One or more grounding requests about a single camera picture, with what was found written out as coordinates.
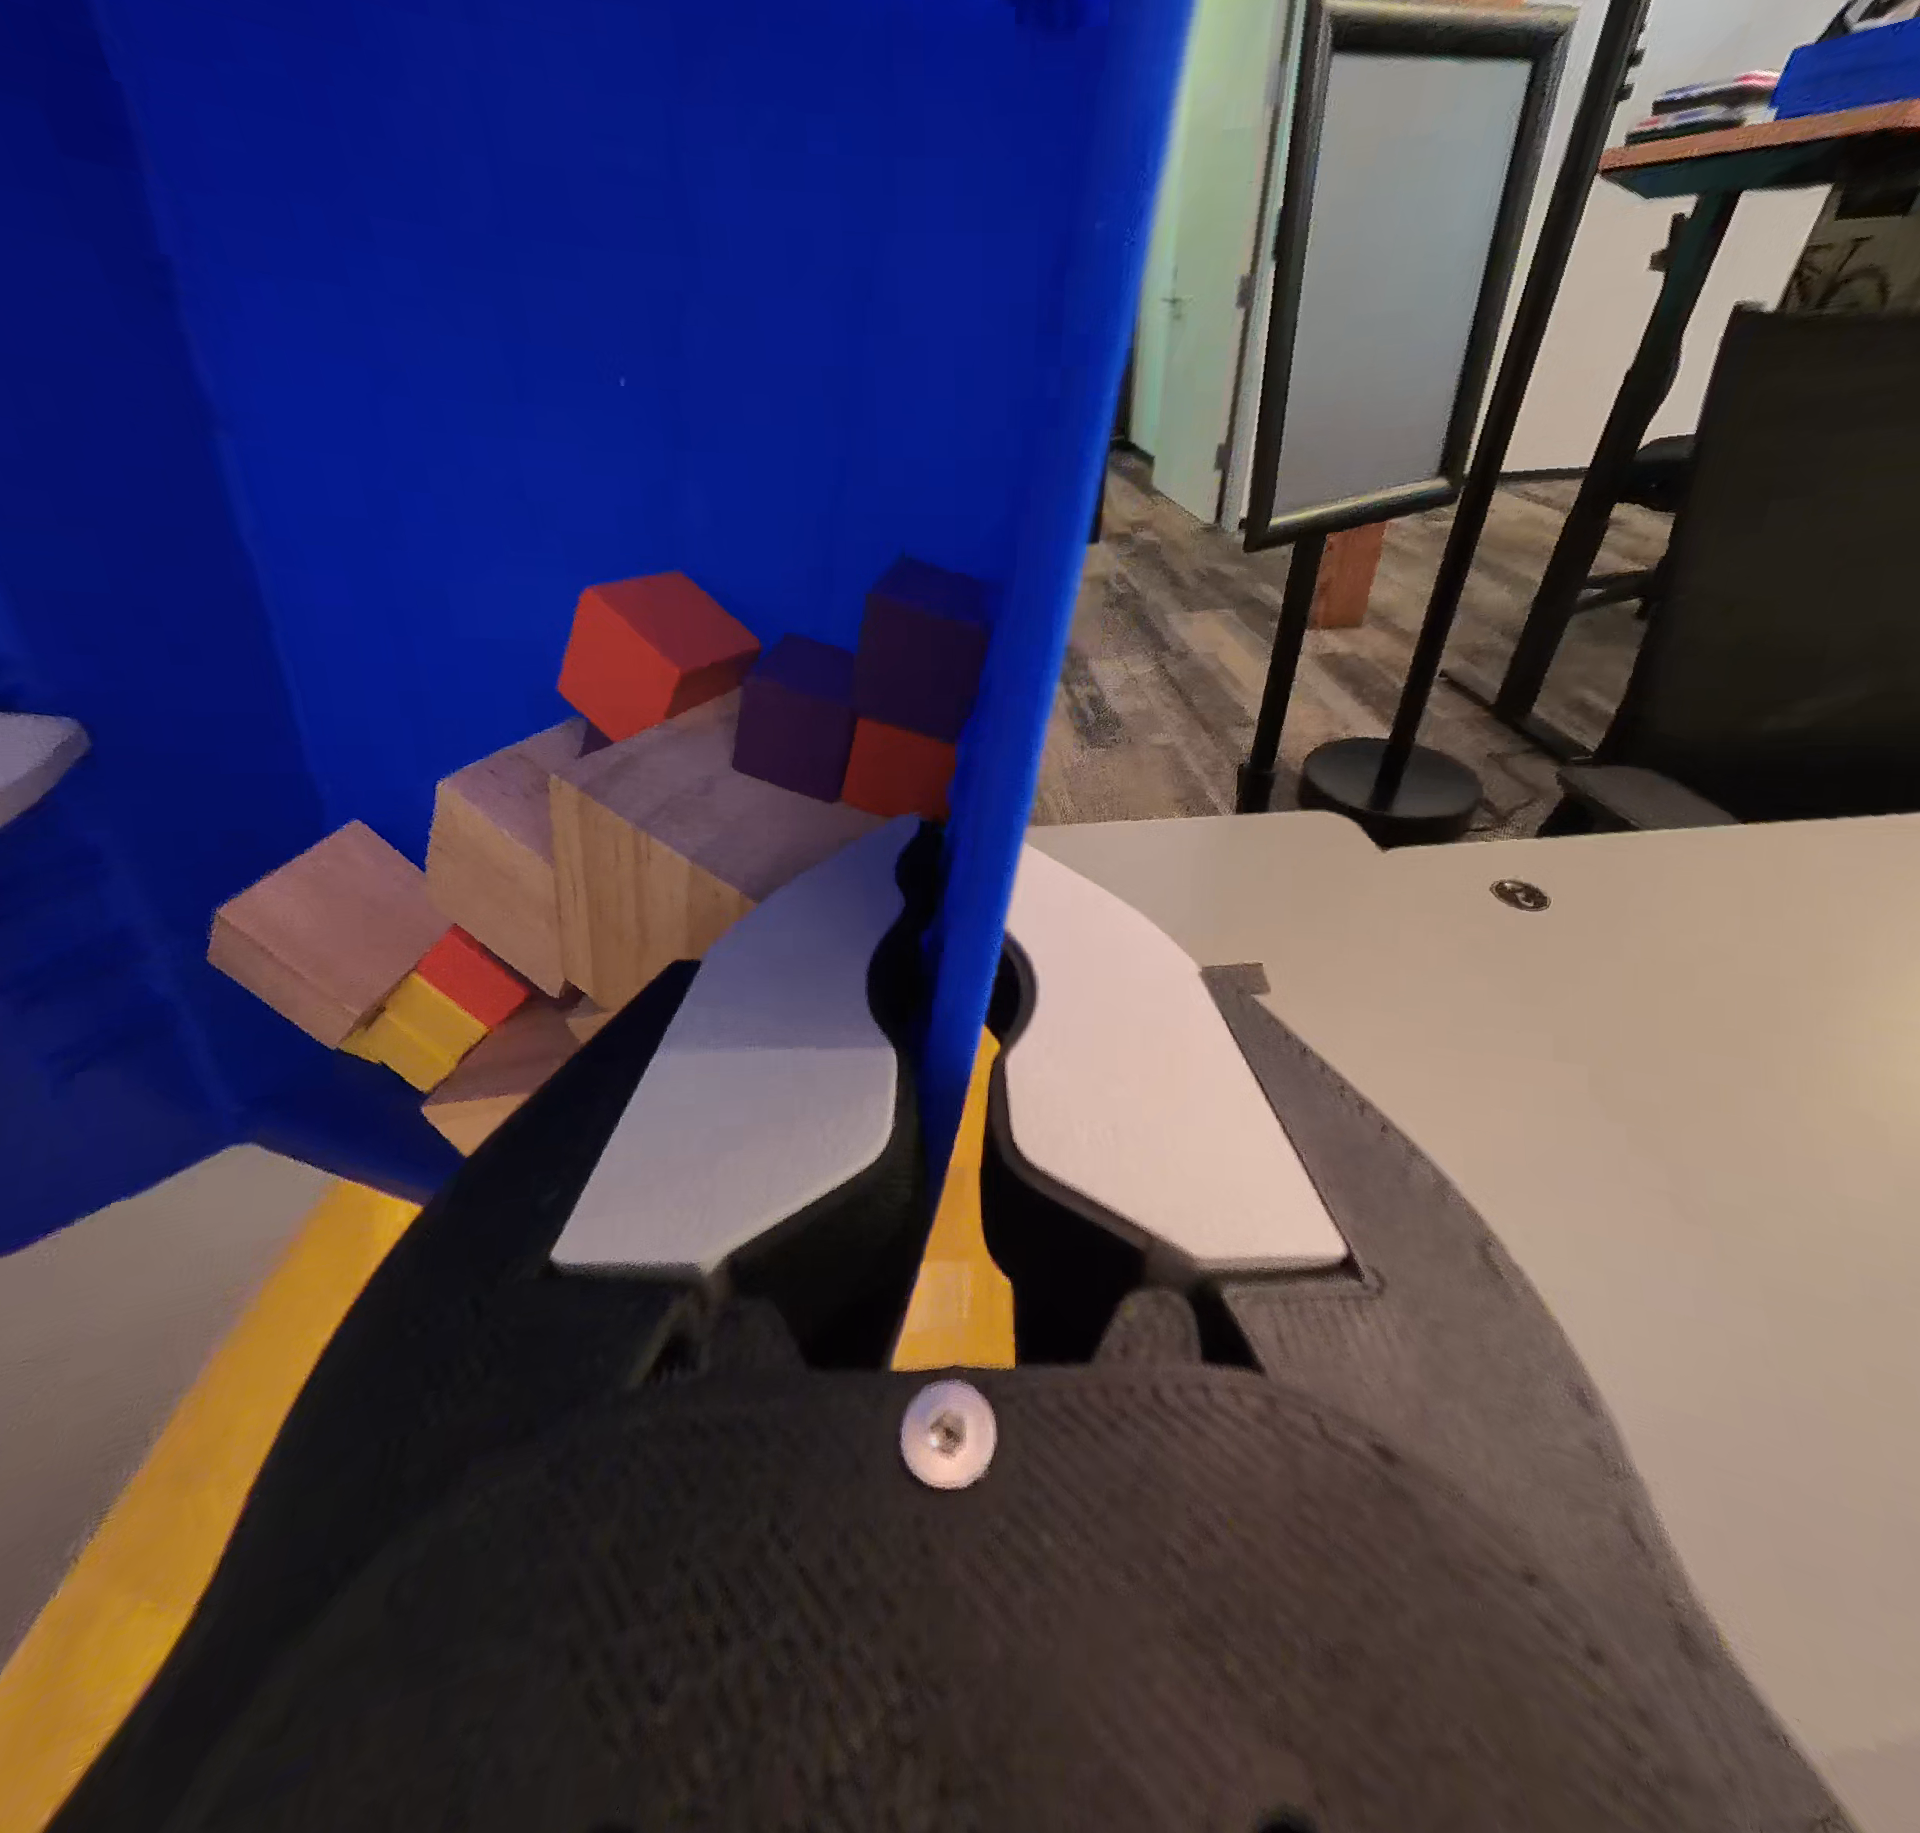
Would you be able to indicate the blue plastic box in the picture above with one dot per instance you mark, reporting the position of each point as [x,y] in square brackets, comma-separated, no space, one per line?
[600,288]

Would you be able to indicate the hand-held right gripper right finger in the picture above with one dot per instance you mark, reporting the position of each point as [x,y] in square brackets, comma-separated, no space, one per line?
[1155,1099]

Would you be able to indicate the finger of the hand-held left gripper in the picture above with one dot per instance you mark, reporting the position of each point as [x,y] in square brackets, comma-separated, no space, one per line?
[26,761]

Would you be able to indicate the metal table screw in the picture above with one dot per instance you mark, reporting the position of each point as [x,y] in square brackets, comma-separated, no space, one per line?
[1520,895]

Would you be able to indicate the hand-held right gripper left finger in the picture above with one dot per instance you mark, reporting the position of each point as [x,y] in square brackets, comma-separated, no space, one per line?
[737,1099]

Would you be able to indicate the blue storage bin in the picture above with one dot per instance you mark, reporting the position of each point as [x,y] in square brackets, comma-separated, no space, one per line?
[1853,79]

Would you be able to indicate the black office chair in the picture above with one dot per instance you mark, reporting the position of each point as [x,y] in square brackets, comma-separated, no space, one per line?
[1800,589]

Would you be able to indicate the stack of books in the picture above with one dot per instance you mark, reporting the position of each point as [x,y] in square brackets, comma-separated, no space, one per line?
[1708,106]

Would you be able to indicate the black framed sign stand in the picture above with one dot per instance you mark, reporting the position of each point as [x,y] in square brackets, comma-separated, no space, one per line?
[1394,258]

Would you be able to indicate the pale green door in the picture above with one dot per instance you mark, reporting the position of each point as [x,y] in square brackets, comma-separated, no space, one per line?
[1201,214]

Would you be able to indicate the yellow plastic box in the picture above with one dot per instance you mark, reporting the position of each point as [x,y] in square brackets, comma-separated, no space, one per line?
[211,1415]

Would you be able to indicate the pile of coloured wooden cubes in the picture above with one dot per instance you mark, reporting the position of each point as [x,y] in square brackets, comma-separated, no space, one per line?
[647,842]

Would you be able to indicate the black pole stand round base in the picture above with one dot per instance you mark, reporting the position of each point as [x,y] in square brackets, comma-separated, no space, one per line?
[1389,787]

